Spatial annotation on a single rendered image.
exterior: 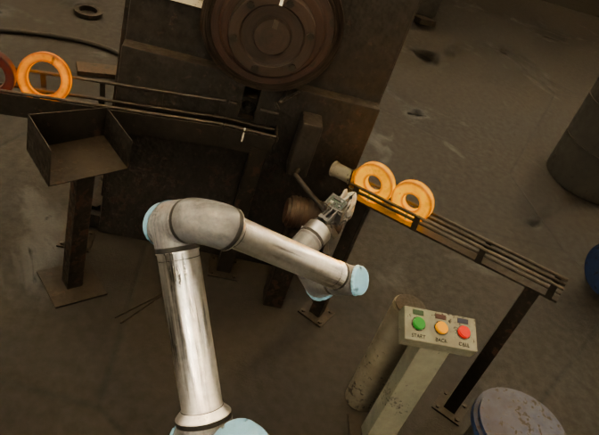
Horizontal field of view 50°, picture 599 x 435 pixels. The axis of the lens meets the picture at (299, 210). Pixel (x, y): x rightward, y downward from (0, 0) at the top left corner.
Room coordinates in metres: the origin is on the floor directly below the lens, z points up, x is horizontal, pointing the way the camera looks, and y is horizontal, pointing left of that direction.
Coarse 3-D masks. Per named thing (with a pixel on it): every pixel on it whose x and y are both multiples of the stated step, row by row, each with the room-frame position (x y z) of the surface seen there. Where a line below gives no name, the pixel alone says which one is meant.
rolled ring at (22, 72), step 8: (32, 56) 1.93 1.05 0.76; (40, 56) 1.94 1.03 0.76; (48, 56) 1.95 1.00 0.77; (56, 56) 1.96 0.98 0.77; (24, 64) 1.92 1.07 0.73; (32, 64) 1.93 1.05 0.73; (56, 64) 1.95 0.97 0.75; (64, 64) 1.96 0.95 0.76; (24, 72) 1.91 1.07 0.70; (64, 72) 1.95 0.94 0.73; (24, 80) 1.90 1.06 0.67; (64, 80) 1.94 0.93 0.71; (24, 88) 1.89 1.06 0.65; (32, 88) 1.92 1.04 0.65; (64, 88) 1.93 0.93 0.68; (56, 96) 1.91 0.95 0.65; (64, 96) 1.92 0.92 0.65
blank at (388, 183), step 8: (360, 168) 2.02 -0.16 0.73; (368, 168) 2.01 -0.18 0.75; (376, 168) 2.00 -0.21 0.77; (384, 168) 1.99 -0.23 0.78; (360, 176) 2.01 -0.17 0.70; (368, 176) 2.03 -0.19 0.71; (376, 176) 1.99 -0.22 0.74; (384, 176) 1.98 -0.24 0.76; (392, 176) 1.99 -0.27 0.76; (360, 184) 2.01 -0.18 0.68; (368, 184) 2.02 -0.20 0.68; (384, 184) 1.98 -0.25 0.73; (392, 184) 1.97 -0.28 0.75; (376, 192) 1.99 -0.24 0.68; (384, 192) 1.97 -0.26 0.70; (368, 200) 1.99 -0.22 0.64
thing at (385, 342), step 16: (400, 304) 1.64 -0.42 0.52; (416, 304) 1.67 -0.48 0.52; (384, 320) 1.64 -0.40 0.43; (384, 336) 1.61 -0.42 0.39; (368, 352) 1.63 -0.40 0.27; (384, 352) 1.59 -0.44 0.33; (400, 352) 1.60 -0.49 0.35; (368, 368) 1.60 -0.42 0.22; (384, 368) 1.59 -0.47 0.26; (352, 384) 1.63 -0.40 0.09; (368, 384) 1.59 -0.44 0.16; (384, 384) 1.61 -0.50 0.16; (352, 400) 1.60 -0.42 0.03; (368, 400) 1.59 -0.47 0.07
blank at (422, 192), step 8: (400, 184) 1.96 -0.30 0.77; (408, 184) 1.95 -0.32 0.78; (416, 184) 1.94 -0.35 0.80; (392, 192) 1.96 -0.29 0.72; (400, 192) 1.95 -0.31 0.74; (408, 192) 1.94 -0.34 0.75; (416, 192) 1.93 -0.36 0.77; (424, 192) 1.92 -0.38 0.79; (392, 200) 1.96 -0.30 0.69; (400, 200) 1.95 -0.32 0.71; (424, 200) 1.92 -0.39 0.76; (432, 200) 1.93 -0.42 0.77; (408, 208) 1.95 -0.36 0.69; (416, 208) 1.95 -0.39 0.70; (424, 208) 1.91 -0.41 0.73; (432, 208) 1.92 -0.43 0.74; (400, 216) 1.94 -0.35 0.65; (424, 216) 1.91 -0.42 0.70
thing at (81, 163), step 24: (48, 120) 1.70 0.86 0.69; (72, 120) 1.76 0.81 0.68; (96, 120) 1.82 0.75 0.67; (48, 144) 1.71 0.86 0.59; (72, 144) 1.75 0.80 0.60; (96, 144) 1.78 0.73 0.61; (120, 144) 1.76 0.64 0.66; (48, 168) 1.53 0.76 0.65; (72, 168) 1.63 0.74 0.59; (96, 168) 1.66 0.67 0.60; (120, 168) 1.70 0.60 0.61; (72, 192) 1.68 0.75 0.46; (72, 216) 1.67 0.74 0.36; (72, 240) 1.66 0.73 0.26; (72, 264) 1.67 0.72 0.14; (48, 288) 1.63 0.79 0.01; (72, 288) 1.67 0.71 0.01; (96, 288) 1.72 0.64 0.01
